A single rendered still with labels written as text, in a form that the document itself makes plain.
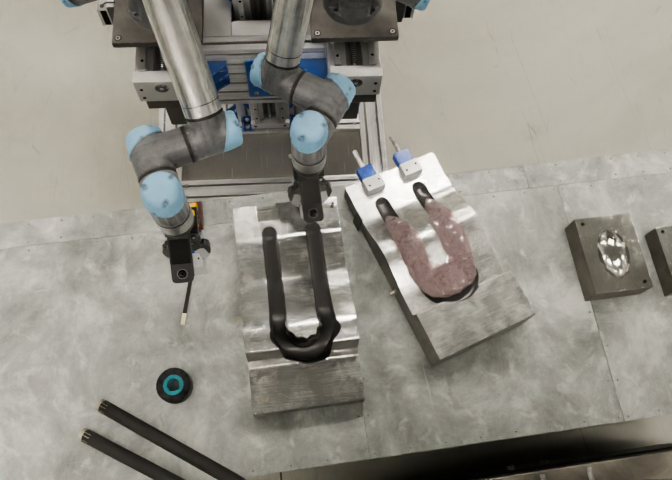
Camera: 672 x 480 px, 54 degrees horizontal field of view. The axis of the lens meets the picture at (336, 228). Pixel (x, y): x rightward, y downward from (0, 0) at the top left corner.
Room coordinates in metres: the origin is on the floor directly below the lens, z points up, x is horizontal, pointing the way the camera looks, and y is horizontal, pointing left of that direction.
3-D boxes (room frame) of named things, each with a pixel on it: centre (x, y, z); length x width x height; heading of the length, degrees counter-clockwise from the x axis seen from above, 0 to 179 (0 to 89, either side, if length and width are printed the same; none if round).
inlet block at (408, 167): (0.82, -0.15, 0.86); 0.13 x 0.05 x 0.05; 31
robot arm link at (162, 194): (0.47, 0.33, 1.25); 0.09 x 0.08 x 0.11; 28
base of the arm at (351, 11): (1.16, 0.02, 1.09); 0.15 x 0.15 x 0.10
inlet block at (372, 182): (0.77, -0.06, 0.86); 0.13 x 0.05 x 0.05; 31
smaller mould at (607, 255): (0.61, -0.70, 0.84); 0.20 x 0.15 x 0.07; 14
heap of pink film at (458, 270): (0.57, -0.24, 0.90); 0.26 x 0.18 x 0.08; 31
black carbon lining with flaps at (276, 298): (0.42, 0.07, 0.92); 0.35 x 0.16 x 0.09; 14
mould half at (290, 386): (0.40, 0.08, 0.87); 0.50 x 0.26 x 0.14; 14
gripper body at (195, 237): (0.48, 0.33, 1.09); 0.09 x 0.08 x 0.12; 14
